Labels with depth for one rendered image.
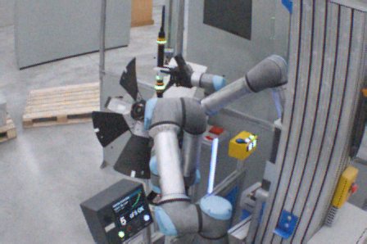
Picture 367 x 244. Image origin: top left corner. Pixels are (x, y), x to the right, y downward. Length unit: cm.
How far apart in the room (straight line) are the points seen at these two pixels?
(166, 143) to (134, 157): 68
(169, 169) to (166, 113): 21
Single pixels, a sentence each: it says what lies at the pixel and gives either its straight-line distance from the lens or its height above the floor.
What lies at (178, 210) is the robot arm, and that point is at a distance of 131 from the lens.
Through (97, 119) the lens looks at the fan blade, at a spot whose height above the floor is 111.
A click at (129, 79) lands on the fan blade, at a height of 131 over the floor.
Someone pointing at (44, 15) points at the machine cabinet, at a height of 105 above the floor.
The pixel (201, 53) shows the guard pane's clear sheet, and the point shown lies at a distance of 270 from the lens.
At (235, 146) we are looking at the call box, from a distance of 214.
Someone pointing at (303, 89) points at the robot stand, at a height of 172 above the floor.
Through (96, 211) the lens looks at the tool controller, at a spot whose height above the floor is 125.
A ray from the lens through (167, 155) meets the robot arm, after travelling 139.
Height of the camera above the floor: 209
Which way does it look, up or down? 26 degrees down
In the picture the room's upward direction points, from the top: 3 degrees clockwise
